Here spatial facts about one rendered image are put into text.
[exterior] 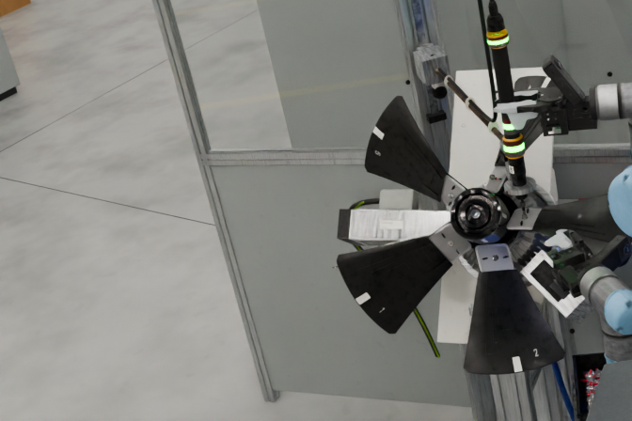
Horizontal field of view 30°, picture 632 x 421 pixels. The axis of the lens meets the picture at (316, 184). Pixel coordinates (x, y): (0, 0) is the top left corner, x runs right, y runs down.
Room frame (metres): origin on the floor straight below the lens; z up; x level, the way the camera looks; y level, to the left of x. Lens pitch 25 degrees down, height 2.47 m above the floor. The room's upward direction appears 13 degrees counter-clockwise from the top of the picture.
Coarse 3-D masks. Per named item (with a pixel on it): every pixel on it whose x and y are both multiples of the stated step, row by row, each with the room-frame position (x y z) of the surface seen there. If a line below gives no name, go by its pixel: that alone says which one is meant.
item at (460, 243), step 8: (448, 224) 2.34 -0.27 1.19; (440, 232) 2.35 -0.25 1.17; (448, 232) 2.34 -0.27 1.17; (432, 240) 2.35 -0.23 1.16; (440, 240) 2.35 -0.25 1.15; (448, 240) 2.35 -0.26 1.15; (456, 240) 2.35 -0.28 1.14; (464, 240) 2.34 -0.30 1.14; (440, 248) 2.35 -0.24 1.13; (448, 248) 2.35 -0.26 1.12; (456, 248) 2.35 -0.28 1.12; (464, 248) 2.35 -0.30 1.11; (448, 256) 2.35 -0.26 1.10; (456, 256) 2.35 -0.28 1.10
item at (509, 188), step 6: (504, 156) 2.32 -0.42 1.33; (510, 180) 2.32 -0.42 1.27; (528, 180) 2.30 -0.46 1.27; (534, 180) 2.29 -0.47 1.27; (504, 186) 2.30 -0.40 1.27; (510, 186) 2.29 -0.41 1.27; (522, 186) 2.28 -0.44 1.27; (528, 186) 2.27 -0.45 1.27; (534, 186) 2.28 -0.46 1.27; (510, 192) 2.28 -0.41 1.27; (516, 192) 2.27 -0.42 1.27; (522, 192) 2.26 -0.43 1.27; (528, 192) 2.26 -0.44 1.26
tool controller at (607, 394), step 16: (608, 368) 1.63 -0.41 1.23; (624, 368) 1.61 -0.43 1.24; (608, 384) 1.59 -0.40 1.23; (624, 384) 1.57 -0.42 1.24; (592, 400) 1.57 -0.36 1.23; (608, 400) 1.55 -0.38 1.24; (624, 400) 1.53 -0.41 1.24; (592, 416) 1.52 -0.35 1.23; (608, 416) 1.50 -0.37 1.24; (624, 416) 1.49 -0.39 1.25
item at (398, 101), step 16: (400, 96) 2.55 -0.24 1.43; (384, 112) 2.57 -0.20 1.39; (400, 112) 2.54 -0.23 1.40; (384, 128) 2.57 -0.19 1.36; (400, 128) 2.53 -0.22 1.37; (416, 128) 2.49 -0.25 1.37; (368, 144) 2.60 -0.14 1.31; (384, 144) 2.56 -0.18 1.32; (400, 144) 2.52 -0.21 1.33; (416, 144) 2.49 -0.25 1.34; (368, 160) 2.60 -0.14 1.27; (384, 160) 2.56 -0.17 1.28; (400, 160) 2.52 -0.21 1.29; (416, 160) 2.48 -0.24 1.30; (432, 160) 2.44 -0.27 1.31; (384, 176) 2.57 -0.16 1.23; (400, 176) 2.53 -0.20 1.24; (416, 176) 2.49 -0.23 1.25; (432, 176) 2.44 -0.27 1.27; (432, 192) 2.45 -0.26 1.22
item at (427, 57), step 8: (416, 48) 2.96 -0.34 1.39; (424, 48) 2.96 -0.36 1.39; (432, 48) 2.95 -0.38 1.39; (440, 48) 2.93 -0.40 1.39; (416, 56) 2.92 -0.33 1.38; (424, 56) 2.90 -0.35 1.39; (432, 56) 2.88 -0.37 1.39; (440, 56) 2.87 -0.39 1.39; (416, 64) 2.94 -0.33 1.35; (424, 64) 2.87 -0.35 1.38; (432, 64) 2.87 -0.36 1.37; (440, 64) 2.87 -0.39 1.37; (448, 64) 2.87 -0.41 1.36; (424, 72) 2.87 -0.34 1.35; (432, 72) 2.87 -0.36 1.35; (448, 72) 2.87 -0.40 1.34; (424, 80) 2.88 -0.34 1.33; (432, 80) 2.87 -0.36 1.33; (440, 80) 2.87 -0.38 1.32
